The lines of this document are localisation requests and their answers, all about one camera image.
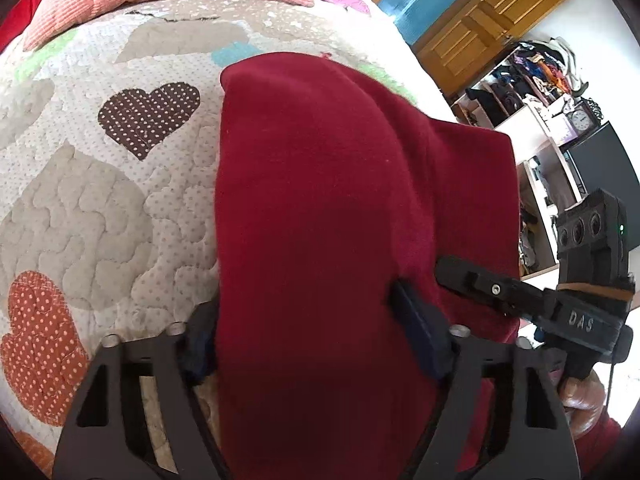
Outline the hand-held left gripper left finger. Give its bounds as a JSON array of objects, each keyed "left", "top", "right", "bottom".
[{"left": 52, "top": 300, "right": 232, "bottom": 480}]

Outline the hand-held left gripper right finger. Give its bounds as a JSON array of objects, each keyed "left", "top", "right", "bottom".
[{"left": 390, "top": 280, "right": 581, "bottom": 480}]

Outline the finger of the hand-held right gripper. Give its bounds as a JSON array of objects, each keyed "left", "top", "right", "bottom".
[{"left": 434, "top": 256, "right": 557, "bottom": 323}]

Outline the dark red garment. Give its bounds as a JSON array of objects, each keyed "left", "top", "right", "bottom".
[{"left": 214, "top": 51, "right": 522, "bottom": 480}]

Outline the person's right forearm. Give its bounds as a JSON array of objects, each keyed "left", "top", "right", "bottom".
[{"left": 575, "top": 412, "right": 625, "bottom": 463}]

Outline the pile of clothes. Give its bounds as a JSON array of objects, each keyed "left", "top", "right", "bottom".
[{"left": 495, "top": 37, "right": 587, "bottom": 107}]

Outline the person's right hand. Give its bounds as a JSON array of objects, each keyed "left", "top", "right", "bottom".
[{"left": 556, "top": 367, "right": 610, "bottom": 442}]

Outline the black monitor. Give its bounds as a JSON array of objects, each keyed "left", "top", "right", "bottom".
[{"left": 561, "top": 121, "right": 640, "bottom": 252}]

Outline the white shelf unit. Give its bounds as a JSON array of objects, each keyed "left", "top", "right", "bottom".
[{"left": 450, "top": 37, "right": 603, "bottom": 282}]

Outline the small clock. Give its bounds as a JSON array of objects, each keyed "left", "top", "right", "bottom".
[{"left": 569, "top": 106, "right": 594, "bottom": 134}]

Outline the heart patterned quilt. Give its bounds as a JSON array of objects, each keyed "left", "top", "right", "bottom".
[{"left": 0, "top": 0, "right": 461, "bottom": 480}]

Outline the wooden door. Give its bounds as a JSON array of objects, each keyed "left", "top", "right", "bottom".
[{"left": 415, "top": 0, "right": 574, "bottom": 97}]

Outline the red printed duvet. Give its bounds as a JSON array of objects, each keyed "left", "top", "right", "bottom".
[{"left": 0, "top": 0, "right": 66, "bottom": 56}]

